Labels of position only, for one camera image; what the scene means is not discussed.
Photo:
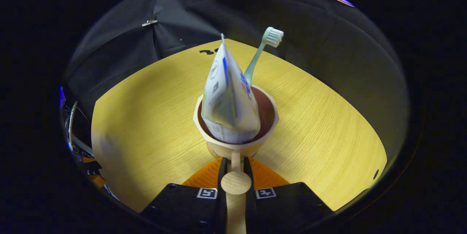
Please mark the black backdrop cloth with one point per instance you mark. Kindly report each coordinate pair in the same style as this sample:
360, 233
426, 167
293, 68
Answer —
310, 44

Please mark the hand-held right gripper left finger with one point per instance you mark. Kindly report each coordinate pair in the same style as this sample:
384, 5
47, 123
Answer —
222, 170

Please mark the wooden desktop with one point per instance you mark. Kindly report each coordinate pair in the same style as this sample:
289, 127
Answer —
146, 135

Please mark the silver clip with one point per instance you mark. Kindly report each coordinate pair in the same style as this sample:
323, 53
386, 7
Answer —
149, 23

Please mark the white toothpaste tube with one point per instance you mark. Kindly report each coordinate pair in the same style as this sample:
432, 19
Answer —
228, 102

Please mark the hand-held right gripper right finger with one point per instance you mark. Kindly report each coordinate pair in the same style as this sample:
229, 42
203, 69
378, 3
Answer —
248, 168

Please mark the beige cup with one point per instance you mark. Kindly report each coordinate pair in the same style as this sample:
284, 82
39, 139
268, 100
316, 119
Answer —
236, 183

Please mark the pale green toothbrush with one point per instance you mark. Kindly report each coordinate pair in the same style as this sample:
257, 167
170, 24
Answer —
255, 62

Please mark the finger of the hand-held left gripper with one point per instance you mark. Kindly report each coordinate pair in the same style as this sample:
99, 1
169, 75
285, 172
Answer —
95, 180

